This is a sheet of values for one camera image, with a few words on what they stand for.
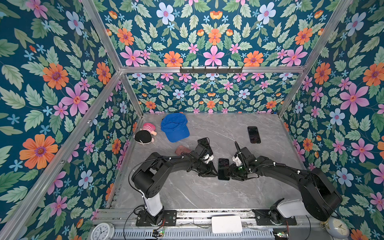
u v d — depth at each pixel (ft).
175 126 3.53
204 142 3.74
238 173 2.48
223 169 2.84
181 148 3.28
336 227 2.22
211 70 3.05
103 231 2.21
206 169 2.60
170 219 2.41
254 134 3.52
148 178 1.57
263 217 2.39
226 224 2.22
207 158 2.60
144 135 3.23
